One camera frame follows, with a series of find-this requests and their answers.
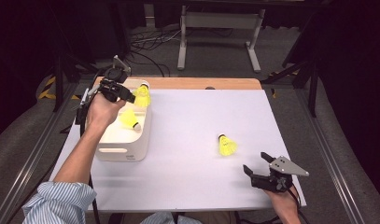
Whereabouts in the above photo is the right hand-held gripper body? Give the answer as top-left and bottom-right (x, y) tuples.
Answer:
(249, 155), (310, 193)

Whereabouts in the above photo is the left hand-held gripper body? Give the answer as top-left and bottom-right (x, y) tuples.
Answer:
(97, 55), (132, 103)

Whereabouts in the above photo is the yellow shuttlecock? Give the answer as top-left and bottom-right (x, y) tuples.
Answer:
(133, 83), (152, 108)
(119, 108), (143, 133)
(218, 133), (238, 157)

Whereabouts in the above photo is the white plastic storage box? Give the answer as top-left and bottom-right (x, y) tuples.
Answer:
(94, 77), (153, 162)

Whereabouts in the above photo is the person's right hand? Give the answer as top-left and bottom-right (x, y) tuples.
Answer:
(265, 186), (301, 216)

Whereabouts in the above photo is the person's left hand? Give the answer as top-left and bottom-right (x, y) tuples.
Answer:
(86, 92), (127, 133)

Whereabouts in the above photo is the black tripod stand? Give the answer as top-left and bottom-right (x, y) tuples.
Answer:
(260, 52), (319, 119)
(51, 52), (98, 113)

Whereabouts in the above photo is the white table cover sheet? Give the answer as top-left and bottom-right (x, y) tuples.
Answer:
(49, 89), (307, 213)

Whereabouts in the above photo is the yellow black hazard tape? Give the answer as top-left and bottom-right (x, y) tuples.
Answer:
(37, 76), (81, 101)

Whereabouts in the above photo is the white metal stand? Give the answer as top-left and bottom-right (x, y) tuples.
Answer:
(176, 4), (266, 74)

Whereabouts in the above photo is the blue striped shirt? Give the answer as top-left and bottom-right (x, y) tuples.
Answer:
(21, 181), (195, 224)

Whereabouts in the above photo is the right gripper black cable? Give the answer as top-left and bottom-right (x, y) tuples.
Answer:
(287, 186), (312, 224)

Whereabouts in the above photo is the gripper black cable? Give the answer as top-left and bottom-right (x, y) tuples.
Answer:
(287, 186), (312, 224)
(22, 88), (102, 224)

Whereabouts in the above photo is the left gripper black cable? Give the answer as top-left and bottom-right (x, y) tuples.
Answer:
(22, 88), (102, 224)

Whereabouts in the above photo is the bundle of floor cables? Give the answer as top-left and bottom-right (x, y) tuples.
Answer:
(128, 27), (182, 77)

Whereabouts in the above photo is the aluminium floor rail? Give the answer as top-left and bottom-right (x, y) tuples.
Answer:
(296, 88), (364, 224)
(0, 90), (74, 224)

